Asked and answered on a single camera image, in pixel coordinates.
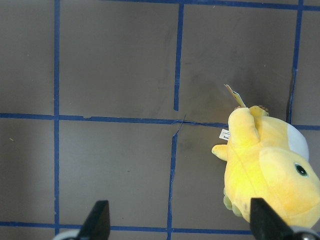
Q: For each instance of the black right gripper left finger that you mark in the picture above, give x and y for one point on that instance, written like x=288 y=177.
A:
x=95 y=227

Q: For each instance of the yellow plush dinosaur toy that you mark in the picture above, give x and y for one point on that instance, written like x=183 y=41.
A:
x=267 y=158

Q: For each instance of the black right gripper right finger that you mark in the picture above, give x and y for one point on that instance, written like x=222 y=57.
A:
x=266 y=224

